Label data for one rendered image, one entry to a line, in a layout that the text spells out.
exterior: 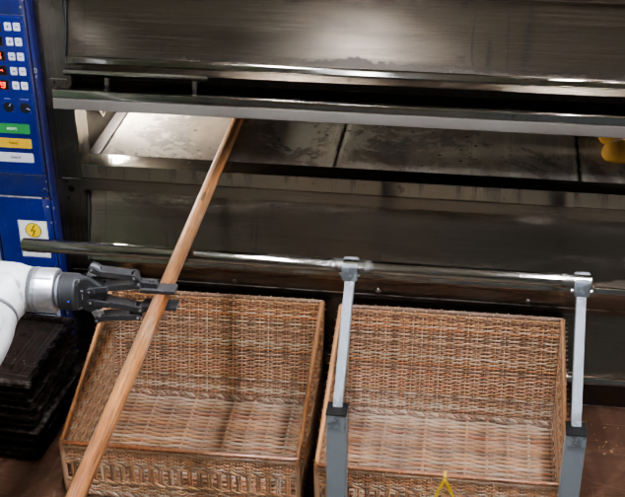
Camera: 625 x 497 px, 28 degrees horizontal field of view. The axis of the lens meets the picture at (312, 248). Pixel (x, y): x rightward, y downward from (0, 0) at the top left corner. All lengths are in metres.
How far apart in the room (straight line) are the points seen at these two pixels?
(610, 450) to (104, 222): 1.36
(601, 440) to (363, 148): 0.92
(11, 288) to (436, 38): 1.05
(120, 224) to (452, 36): 0.95
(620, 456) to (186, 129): 1.34
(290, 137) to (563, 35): 0.76
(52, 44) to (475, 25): 0.97
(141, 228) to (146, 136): 0.24
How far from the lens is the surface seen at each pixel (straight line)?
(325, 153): 3.04
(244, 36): 2.81
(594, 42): 2.76
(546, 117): 2.67
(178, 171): 2.99
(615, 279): 3.01
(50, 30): 2.94
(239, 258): 2.63
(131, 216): 3.09
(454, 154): 3.05
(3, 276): 2.51
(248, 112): 2.72
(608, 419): 3.19
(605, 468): 3.04
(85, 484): 2.03
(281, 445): 3.03
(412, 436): 3.06
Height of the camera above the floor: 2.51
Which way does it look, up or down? 30 degrees down
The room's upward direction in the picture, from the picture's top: 1 degrees counter-clockwise
